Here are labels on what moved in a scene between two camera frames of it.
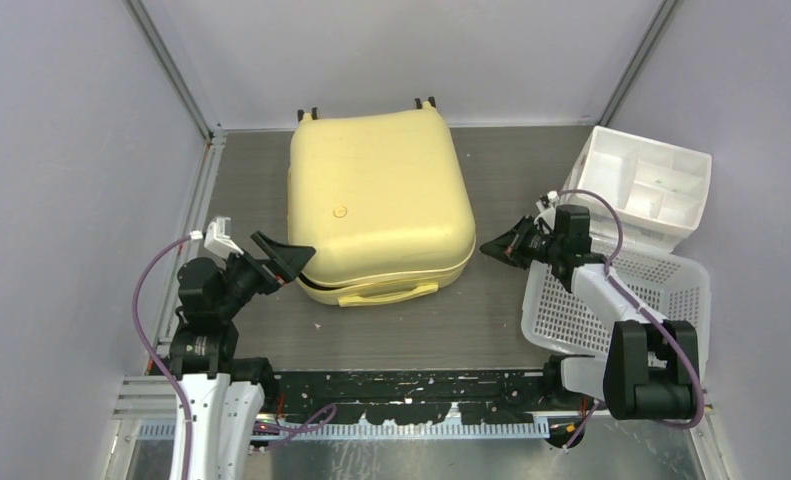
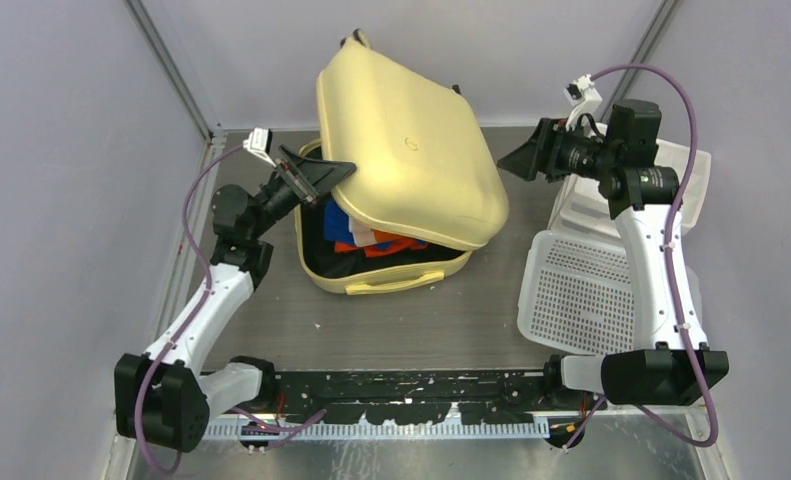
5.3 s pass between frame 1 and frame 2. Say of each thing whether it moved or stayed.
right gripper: moved
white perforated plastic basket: stayed
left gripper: moved
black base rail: stayed
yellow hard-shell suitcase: moved
